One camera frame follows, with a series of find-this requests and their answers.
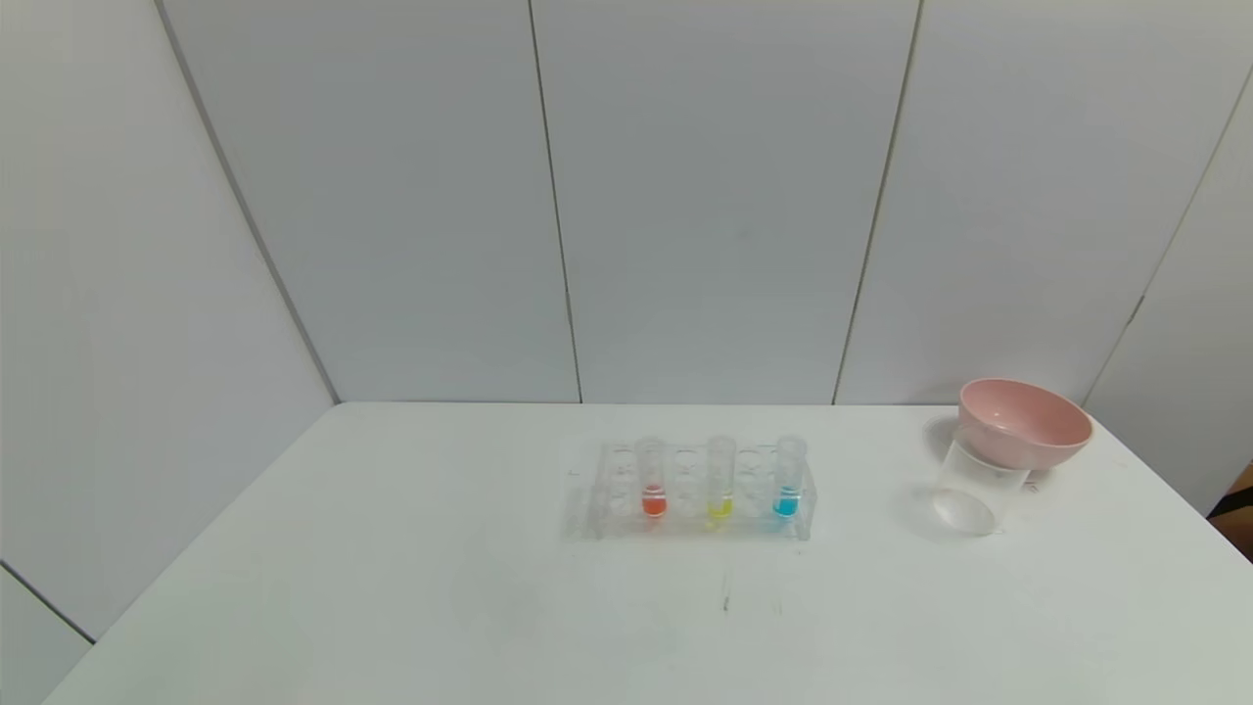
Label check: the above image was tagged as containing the pink plastic funnel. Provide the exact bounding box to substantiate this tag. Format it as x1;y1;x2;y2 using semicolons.
957;378;1094;471

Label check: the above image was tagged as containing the clear plastic test tube rack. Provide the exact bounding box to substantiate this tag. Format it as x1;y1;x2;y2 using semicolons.
584;438;816;542

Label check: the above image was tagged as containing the clear plastic beaker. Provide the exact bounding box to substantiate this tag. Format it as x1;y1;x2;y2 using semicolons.
930;431;1034;538

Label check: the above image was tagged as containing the brown black object beside table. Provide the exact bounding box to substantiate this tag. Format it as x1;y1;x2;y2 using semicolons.
1207;460;1253;561

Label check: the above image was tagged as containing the red pigment test tube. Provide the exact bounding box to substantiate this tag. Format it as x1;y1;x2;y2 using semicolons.
636;437;670;520

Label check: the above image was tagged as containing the blue pigment test tube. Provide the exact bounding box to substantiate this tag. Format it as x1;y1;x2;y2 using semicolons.
774;436;808;520

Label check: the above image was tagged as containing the yellow pigment test tube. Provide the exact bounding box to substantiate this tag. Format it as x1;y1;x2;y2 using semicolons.
707;436;736;520

